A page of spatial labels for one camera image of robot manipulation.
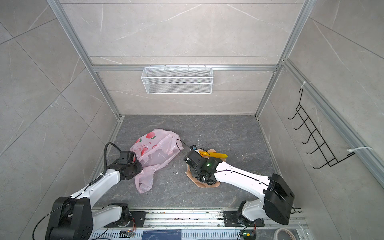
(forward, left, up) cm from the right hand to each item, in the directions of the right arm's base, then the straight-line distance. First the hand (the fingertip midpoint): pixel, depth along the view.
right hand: (196, 164), depth 82 cm
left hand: (+4, +34, -7) cm, 35 cm away
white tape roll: (-31, -37, -9) cm, 49 cm away
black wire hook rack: (-4, -55, +21) cm, 59 cm away
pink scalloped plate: (-4, +3, -6) cm, 8 cm away
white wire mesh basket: (+53, +11, +19) cm, 58 cm away
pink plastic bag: (+11, +26, -1) cm, 28 cm away
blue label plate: (-31, +12, -9) cm, 34 cm away
